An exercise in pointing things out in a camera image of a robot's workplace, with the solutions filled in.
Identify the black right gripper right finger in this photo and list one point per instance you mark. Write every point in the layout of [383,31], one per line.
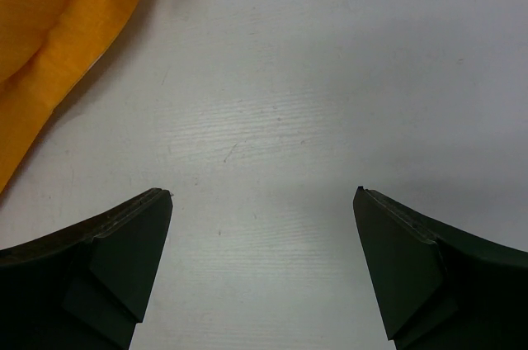
[438,287]

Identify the orange pillowcase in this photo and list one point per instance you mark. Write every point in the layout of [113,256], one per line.
[47,46]

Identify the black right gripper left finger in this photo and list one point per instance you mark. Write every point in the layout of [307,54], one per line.
[86,286]

